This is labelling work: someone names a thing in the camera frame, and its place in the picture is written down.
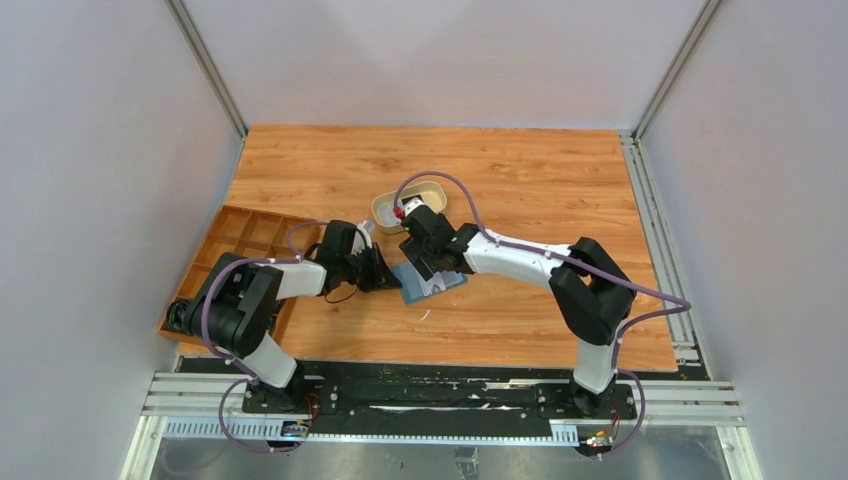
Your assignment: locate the blue leather card holder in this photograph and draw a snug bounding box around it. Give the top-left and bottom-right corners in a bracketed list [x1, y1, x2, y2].
[392, 262, 468, 305]

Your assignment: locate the black coiled cable bundle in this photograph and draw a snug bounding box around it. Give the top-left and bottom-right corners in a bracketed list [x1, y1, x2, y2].
[164, 299, 193, 334]

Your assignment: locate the aluminium corner post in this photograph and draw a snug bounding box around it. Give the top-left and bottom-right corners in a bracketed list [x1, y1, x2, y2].
[164, 0, 249, 142]
[619, 0, 725, 359]

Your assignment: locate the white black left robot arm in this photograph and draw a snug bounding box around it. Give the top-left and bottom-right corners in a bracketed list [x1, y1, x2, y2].
[166, 220, 402, 412]

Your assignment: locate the aluminium corner post right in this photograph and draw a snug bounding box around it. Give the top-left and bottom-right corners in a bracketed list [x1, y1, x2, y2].
[619, 0, 725, 359]

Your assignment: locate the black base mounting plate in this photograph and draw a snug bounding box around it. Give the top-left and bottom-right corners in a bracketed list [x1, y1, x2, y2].
[178, 357, 644, 440]

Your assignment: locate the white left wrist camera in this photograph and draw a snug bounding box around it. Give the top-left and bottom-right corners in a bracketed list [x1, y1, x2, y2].
[353, 219, 375, 252]

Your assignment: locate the aluminium frame rail front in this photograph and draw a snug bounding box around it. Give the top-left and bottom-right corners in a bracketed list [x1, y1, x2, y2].
[142, 373, 744, 449]

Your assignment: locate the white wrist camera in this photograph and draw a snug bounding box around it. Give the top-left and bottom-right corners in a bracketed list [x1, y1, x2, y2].
[353, 219, 375, 252]
[392, 196, 426, 222]

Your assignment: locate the aluminium corner post left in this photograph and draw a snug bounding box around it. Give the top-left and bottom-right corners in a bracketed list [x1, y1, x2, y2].
[164, 0, 249, 142]

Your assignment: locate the cream oval plastic tray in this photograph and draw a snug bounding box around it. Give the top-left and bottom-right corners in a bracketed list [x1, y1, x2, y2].
[371, 181, 448, 234]

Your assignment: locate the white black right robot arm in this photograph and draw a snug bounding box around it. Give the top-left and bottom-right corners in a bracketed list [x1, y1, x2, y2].
[393, 205, 635, 416]

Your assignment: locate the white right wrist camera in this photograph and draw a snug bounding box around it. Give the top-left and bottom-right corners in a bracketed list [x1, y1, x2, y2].
[392, 196, 426, 222]

